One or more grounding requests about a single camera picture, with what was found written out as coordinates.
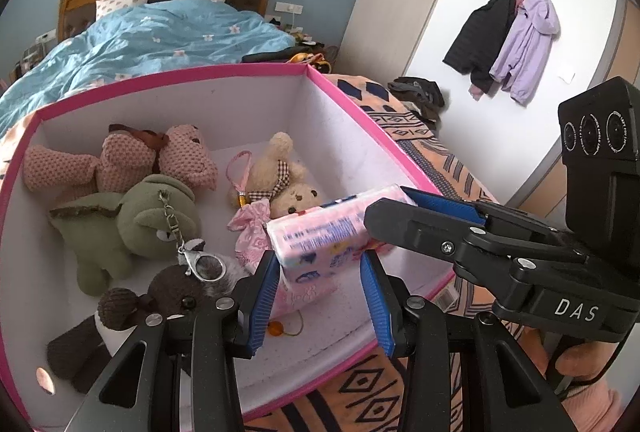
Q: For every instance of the person's right forearm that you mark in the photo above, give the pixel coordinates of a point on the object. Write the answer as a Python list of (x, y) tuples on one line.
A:
[(595, 407)]

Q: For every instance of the pink storage box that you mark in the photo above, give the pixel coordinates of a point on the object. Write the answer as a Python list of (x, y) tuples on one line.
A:
[(325, 122)]

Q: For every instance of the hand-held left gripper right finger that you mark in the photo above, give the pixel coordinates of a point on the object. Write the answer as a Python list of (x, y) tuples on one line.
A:
[(372, 307)]

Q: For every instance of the yellow patterned cloth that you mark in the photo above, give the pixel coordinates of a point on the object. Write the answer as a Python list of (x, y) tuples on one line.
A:
[(310, 61)]

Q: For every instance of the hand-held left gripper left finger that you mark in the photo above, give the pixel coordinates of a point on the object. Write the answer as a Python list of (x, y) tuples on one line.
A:
[(264, 307)]

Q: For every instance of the tissue packet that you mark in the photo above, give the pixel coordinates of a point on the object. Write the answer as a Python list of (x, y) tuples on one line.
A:
[(320, 232)]

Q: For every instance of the pink patterned fabric charm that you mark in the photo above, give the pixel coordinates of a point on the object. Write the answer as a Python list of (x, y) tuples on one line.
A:
[(250, 232)]

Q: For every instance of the cluttered nightstand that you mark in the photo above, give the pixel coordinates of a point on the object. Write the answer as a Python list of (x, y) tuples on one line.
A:
[(27, 62)]

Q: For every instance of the white light switch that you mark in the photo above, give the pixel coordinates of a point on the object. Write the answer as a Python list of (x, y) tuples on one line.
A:
[(567, 78)]

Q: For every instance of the pile of dark clothes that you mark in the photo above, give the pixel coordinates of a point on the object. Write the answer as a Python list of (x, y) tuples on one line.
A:
[(417, 94)]

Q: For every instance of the dark cloth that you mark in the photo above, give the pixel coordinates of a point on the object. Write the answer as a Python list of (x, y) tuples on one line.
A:
[(270, 56)]

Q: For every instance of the white wall socket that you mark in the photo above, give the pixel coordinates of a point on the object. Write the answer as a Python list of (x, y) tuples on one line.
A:
[(288, 7), (48, 35)]

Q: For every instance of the pink knitted plush toy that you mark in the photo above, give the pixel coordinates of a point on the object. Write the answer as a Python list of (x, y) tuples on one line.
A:
[(185, 157)]

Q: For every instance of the purple jacket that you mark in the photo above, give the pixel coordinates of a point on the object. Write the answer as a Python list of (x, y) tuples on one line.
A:
[(530, 47)]

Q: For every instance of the beige plush with plaid bow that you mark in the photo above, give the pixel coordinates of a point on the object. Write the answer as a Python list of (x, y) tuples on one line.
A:
[(280, 162)]

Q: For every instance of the small pink pouch with bead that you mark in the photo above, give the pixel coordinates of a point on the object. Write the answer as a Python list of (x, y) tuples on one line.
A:
[(305, 297)]

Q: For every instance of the orange blanket with navy pattern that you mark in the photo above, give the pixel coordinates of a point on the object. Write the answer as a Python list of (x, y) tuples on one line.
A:
[(425, 152)]

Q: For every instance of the blue floral duvet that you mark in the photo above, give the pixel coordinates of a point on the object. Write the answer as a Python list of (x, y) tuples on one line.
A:
[(150, 42)]

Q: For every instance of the green plush toy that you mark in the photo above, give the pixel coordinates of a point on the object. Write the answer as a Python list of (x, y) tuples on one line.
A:
[(130, 232)]

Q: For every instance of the nightstand with small items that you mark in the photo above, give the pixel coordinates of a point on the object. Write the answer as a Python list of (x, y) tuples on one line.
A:
[(305, 37)]

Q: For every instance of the person's right hand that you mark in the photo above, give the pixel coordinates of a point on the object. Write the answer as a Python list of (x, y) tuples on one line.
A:
[(585, 364)]

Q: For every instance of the black jacket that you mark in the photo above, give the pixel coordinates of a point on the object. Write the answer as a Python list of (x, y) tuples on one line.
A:
[(475, 47)]

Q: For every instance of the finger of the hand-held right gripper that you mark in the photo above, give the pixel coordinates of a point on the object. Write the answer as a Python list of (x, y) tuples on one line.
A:
[(440, 204), (410, 227)]

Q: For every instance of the dark brown plush bear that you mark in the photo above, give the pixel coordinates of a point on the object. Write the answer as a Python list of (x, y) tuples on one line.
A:
[(170, 292)]

